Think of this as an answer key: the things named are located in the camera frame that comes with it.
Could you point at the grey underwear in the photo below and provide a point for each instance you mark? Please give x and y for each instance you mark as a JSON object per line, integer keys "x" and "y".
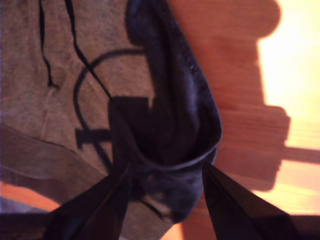
{"x": 75, "y": 75}

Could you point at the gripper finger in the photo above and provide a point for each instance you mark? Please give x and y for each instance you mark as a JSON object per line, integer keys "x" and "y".
{"x": 100, "y": 207}
{"x": 237, "y": 210}

